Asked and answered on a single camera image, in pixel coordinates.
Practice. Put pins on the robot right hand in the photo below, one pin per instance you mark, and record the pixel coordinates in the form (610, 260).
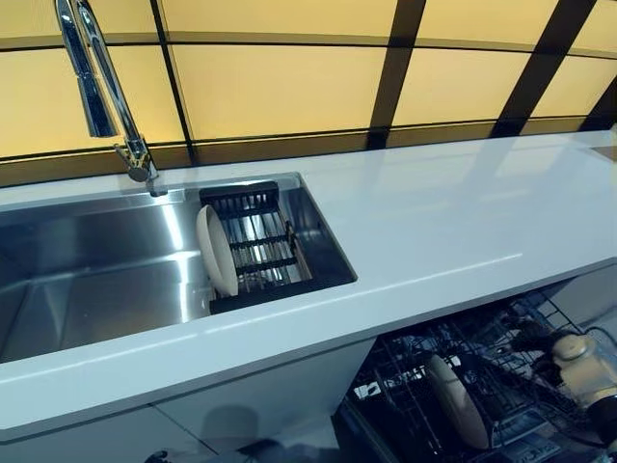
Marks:
(537, 352)

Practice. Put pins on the cream ceramic plate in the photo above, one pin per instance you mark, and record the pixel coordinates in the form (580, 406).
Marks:
(217, 255)
(458, 400)

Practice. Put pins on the white cabinet door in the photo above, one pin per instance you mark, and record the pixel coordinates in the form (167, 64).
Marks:
(72, 439)
(270, 395)
(593, 299)

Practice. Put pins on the black dish drying rack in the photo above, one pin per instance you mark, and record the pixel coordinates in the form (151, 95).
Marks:
(262, 260)

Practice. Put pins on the stainless steel sink basin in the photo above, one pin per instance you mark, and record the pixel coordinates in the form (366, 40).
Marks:
(106, 260)

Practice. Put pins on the chrome gooseneck kitchen faucet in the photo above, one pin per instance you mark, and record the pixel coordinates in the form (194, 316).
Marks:
(123, 116)

